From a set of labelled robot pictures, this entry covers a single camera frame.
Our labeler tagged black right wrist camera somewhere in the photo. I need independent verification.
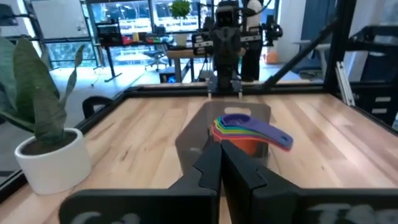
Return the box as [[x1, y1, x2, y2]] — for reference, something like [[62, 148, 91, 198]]
[[215, 1, 240, 28]]

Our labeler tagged purple plastic measuring cup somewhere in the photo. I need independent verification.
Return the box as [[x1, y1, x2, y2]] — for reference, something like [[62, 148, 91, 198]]
[[220, 113, 295, 152]]

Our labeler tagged black cable loop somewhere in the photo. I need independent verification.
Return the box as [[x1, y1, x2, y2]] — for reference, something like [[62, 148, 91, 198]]
[[82, 95, 114, 119]]

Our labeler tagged wooden office desk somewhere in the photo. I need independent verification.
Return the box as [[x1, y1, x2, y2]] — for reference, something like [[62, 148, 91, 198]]
[[166, 49, 215, 83]]

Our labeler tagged red plastic measuring cup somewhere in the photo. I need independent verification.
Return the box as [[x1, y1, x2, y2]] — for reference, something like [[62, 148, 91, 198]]
[[211, 126, 292, 153]]

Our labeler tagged black drawer cabinet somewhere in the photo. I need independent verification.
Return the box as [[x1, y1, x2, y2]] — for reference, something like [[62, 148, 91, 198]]
[[351, 24, 398, 127]]

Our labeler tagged silver aluminium extrusion bar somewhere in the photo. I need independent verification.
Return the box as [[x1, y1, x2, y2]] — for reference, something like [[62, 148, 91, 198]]
[[335, 60, 355, 106]]

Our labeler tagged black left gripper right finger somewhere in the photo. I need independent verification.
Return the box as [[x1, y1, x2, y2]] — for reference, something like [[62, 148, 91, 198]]
[[221, 140, 398, 224]]

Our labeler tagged black aluminium table frame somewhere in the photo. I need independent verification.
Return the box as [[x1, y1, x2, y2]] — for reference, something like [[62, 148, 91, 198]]
[[0, 0, 398, 203]]

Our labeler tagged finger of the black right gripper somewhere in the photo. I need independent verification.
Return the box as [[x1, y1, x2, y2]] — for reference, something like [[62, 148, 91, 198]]
[[226, 26, 262, 67], [192, 28, 228, 67]]

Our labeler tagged bushy green potted plant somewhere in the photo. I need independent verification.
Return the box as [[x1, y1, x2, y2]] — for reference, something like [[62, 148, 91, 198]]
[[169, 0, 192, 47]]

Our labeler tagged black screen on stand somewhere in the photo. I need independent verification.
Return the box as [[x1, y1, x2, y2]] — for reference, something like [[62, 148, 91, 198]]
[[95, 21, 124, 82]]

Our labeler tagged orange plastic measuring cup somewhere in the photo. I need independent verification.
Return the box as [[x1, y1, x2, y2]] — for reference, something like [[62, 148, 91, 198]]
[[213, 135, 261, 157]]

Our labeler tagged snake plant in white pot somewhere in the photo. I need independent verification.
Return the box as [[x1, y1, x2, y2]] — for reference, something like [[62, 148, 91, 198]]
[[0, 37, 93, 196]]

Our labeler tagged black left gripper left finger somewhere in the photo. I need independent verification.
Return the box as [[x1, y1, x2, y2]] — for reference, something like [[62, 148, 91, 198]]
[[58, 143, 222, 224]]

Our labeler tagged green plastic measuring cup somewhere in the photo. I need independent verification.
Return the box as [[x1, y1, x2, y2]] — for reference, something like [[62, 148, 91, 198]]
[[215, 119, 265, 138]]

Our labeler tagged dark office chair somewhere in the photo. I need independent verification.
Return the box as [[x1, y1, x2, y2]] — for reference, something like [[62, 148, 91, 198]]
[[142, 49, 169, 72]]

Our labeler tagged orange round object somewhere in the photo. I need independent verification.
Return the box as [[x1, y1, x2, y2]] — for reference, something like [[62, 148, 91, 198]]
[[266, 51, 280, 65]]

